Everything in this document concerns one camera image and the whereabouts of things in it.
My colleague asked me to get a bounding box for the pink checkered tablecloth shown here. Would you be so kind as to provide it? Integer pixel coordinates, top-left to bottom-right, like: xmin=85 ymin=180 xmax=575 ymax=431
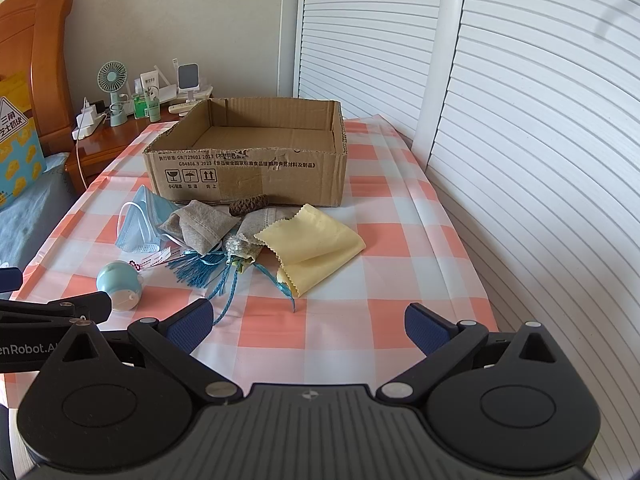
xmin=0 ymin=114 xmax=501 ymax=476

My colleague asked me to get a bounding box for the phone on white stand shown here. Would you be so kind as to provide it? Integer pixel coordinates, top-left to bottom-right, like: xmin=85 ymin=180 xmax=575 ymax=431
xmin=172 ymin=58 xmax=201 ymax=103

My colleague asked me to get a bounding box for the cardboard box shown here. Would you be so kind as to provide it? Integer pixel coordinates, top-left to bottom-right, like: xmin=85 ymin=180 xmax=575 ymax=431
xmin=143 ymin=98 xmax=347 ymax=207

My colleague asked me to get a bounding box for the green desk fan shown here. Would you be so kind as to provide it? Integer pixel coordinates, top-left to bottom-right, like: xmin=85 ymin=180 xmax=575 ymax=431
xmin=96 ymin=61 xmax=128 ymax=127

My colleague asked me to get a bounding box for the white remote control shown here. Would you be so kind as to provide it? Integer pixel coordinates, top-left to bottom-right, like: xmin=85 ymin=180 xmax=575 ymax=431
xmin=168 ymin=101 xmax=198 ymax=116

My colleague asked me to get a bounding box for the grey fabric pouch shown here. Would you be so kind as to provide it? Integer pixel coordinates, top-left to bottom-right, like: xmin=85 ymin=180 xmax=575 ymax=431
xmin=160 ymin=200 xmax=240 ymax=256
xmin=235 ymin=206 xmax=299 ymax=260

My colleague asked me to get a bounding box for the white charging cable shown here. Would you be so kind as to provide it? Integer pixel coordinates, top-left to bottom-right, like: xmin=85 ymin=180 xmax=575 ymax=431
xmin=74 ymin=114 xmax=109 ymax=192

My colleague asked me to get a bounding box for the blue plush toy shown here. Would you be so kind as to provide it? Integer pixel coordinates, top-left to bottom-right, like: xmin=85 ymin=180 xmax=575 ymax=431
xmin=96 ymin=260 xmax=143 ymax=311

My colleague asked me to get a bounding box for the yellow duck tissue box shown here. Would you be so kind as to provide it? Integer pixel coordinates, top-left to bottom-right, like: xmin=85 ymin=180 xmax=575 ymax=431
xmin=0 ymin=72 xmax=46 ymax=209

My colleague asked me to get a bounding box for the white louvered closet door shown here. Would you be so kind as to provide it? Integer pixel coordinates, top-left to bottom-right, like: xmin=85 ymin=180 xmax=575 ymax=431
xmin=294 ymin=0 xmax=639 ymax=479

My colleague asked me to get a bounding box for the white card box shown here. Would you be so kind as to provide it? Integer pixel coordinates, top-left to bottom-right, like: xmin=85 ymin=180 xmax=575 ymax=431
xmin=140 ymin=70 xmax=160 ymax=99

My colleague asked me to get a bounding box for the white router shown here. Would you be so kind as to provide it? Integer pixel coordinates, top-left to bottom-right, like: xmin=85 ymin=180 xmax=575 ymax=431
xmin=154 ymin=65 xmax=213 ymax=104

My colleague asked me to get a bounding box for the green box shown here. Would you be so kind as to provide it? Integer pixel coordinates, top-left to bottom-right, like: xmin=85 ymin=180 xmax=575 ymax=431
xmin=132 ymin=92 xmax=148 ymax=119

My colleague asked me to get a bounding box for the brown scrunchie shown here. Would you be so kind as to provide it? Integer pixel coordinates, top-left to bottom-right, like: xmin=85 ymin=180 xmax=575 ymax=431
xmin=229 ymin=195 xmax=270 ymax=217

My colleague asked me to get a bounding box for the wooden nightstand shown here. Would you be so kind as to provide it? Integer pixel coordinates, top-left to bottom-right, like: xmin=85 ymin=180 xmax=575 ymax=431
xmin=65 ymin=118 xmax=152 ymax=194

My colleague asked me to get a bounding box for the white power strip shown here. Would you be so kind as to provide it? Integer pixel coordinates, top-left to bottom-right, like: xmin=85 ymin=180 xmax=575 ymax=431
xmin=72 ymin=99 xmax=105 ymax=141

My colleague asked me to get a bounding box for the wooden headboard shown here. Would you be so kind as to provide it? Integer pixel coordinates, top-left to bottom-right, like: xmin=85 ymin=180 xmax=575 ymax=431
xmin=1 ymin=0 xmax=75 ymax=155

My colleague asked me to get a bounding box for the blue bed sheet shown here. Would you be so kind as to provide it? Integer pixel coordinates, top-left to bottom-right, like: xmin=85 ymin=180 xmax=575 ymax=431
xmin=0 ymin=153 xmax=78 ymax=271

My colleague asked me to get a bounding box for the blue face mask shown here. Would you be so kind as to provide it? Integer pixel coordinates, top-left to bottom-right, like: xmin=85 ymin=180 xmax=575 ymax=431
xmin=115 ymin=185 xmax=179 ymax=254

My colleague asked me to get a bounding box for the green tube bottle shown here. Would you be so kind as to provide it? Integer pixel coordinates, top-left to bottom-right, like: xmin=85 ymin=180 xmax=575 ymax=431
xmin=144 ymin=84 xmax=160 ymax=122

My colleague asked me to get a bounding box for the blue tassel sachet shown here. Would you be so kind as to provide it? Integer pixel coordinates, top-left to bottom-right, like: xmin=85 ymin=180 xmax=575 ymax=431
xmin=166 ymin=234 xmax=296 ymax=325

